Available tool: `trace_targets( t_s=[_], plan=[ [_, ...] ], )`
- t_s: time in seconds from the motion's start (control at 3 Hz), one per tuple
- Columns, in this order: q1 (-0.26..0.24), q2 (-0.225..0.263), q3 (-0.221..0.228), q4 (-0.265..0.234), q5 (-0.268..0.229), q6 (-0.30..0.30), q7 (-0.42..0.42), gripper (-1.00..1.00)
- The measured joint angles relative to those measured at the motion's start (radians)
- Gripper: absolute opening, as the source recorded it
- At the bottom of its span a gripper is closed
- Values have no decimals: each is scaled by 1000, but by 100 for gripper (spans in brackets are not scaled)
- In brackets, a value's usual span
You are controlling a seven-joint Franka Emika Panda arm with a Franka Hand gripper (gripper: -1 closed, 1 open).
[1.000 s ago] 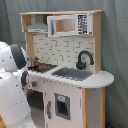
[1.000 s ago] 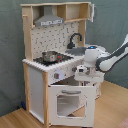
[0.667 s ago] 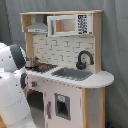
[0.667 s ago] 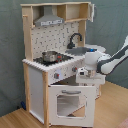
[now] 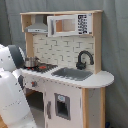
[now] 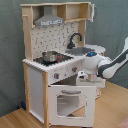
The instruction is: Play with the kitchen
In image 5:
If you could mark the white toy microwave door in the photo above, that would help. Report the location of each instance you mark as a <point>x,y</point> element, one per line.
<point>63,25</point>

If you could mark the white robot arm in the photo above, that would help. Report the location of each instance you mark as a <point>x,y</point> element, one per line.
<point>14,108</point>

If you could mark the wooden toy kitchen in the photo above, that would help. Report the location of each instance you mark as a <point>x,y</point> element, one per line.
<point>82,52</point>

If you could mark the grey toy sink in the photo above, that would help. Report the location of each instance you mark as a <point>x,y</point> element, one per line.
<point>72,74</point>

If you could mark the black toy stovetop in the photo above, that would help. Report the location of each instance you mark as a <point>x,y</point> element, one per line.
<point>41,67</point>

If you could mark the small steel pot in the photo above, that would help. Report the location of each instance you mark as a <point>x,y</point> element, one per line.
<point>31,61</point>

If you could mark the red right stove knob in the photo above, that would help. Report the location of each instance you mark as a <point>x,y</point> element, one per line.
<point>34,83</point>

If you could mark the grey ice dispenser panel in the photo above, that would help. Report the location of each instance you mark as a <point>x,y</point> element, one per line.
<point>62,106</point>

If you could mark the grey range hood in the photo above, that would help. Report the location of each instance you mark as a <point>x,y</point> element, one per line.
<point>38,25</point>

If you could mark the grey cabinet door handle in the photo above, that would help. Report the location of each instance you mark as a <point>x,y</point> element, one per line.
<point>49,109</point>

